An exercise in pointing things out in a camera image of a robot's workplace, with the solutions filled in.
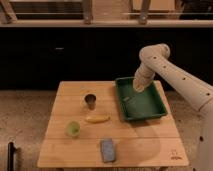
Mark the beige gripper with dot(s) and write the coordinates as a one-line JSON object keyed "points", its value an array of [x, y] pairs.
{"points": [[138, 86]]}

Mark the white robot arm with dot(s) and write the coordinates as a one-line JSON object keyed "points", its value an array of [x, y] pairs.
{"points": [[199, 94]]}

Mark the green plastic tray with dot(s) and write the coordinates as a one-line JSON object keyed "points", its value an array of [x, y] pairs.
{"points": [[144, 105]]}

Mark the metal cup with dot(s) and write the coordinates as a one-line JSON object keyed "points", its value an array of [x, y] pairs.
{"points": [[90, 100]]}

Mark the yellow banana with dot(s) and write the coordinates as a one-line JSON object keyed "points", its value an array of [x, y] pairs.
{"points": [[97, 119]]}

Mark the wooden table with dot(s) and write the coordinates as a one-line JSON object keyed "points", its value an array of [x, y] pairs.
{"points": [[151, 143]]}

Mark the blue grey sponge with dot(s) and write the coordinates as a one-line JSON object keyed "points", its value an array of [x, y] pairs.
{"points": [[107, 150]]}

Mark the green plastic cup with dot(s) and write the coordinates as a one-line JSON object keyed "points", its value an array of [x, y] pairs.
{"points": [[72, 129]]}

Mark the wooden railing shelf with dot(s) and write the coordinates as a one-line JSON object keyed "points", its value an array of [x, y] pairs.
{"points": [[106, 13]]}

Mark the black chair part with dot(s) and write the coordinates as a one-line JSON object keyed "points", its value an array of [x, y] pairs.
{"points": [[10, 156]]}

